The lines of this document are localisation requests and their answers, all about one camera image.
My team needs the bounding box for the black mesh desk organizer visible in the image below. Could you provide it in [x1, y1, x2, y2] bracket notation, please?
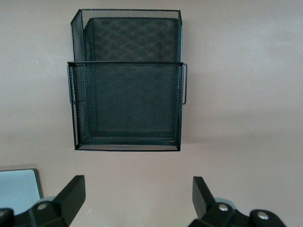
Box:
[67, 8, 189, 152]

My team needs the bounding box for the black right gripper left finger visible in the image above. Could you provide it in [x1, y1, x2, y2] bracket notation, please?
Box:
[0, 175, 86, 227]

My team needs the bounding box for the silver laptop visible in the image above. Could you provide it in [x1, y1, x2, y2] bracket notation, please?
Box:
[0, 168, 44, 209]

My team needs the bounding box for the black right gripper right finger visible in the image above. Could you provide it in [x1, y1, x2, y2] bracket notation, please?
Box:
[190, 176, 289, 227]

